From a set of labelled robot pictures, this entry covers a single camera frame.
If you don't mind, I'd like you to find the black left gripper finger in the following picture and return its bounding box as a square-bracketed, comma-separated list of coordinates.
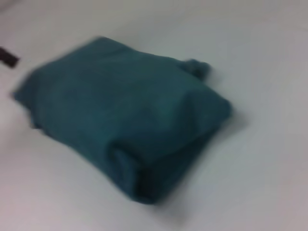
[0, 46, 20, 69]

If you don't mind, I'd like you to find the blue teal t-shirt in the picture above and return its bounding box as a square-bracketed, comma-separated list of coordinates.
[11, 36, 234, 205]

